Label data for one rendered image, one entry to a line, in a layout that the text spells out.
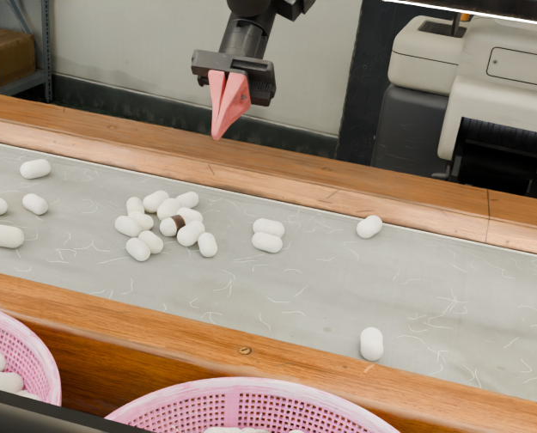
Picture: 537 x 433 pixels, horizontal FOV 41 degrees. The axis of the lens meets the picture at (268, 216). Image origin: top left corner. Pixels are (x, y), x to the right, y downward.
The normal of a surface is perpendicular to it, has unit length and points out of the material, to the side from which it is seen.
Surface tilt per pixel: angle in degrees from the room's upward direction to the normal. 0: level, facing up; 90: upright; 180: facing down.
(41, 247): 0
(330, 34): 90
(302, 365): 0
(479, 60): 98
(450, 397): 0
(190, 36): 90
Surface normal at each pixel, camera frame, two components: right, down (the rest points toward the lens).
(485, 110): -0.34, 0.52
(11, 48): 0.95, 0.22
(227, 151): 0.11, -0.88
